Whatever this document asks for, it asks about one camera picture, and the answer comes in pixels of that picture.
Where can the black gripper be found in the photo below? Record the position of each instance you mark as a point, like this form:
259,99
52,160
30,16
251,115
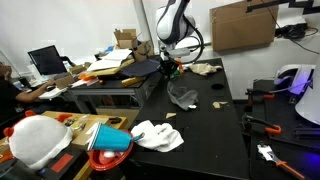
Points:
168,63

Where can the orange handled tool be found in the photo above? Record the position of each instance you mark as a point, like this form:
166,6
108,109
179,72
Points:
268,154

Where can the stack of white papers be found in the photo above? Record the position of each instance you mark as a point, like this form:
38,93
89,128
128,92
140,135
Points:
111,60

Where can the orange toy bottle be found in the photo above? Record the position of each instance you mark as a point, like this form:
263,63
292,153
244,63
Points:
180,67

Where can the grey towel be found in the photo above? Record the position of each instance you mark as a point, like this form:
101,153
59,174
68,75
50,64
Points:
181,96

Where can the amazon cardboard box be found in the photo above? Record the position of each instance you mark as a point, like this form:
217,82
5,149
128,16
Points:
143,51

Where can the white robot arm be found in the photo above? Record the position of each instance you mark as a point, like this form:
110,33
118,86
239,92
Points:
172,26

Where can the blue plastic cup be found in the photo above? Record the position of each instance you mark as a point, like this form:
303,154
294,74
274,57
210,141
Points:
108,138

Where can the beige towel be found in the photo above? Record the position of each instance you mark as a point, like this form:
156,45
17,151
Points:
204,69

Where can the white VR headset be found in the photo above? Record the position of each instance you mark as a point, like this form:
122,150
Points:
297,76

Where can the open cardboard box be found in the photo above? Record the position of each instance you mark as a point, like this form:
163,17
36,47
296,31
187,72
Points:
126,38

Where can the dark blue bin lid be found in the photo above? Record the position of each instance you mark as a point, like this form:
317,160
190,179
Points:
141,69

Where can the black computer monitor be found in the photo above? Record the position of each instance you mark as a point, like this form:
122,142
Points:
47,60

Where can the torn tape scrap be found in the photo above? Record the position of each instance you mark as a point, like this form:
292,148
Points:
218,105

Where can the red plastic bowl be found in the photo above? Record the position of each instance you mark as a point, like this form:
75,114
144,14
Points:
102,160

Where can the orange handled clamp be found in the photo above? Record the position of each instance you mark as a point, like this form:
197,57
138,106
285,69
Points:
247,122

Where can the white towel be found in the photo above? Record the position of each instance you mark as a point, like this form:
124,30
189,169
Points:
161,137

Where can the large cardboard sheet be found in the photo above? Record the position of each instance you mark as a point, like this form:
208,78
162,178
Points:
242,24

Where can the seated person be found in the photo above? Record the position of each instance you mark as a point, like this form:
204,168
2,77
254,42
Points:
11,96

